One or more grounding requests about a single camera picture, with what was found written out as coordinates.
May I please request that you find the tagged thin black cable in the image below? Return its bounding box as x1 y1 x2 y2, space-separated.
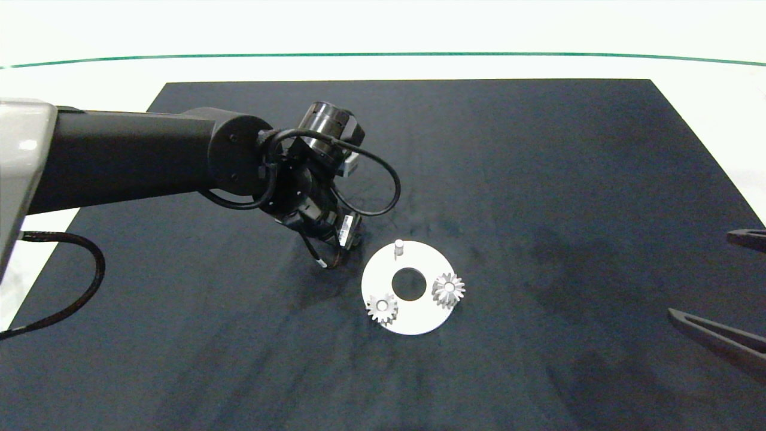
299 231 345 271

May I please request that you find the long black cable loop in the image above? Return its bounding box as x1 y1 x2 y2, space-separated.
259 128 402 217

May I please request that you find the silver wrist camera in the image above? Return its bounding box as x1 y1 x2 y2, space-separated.
339 151 363 179

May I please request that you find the black table mat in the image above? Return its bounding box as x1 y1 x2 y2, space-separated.
0 78 766 431

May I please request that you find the steel planetary gear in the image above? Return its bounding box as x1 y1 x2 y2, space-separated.
431 272 466 309
366 293 400 326

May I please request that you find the round white carrier plate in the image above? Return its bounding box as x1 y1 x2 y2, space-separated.
361 239 460 336

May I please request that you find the short black cable loop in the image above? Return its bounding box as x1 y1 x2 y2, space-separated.
199 162 279 212

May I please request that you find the thick braided black cable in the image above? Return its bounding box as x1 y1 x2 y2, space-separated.
0 231 107 342

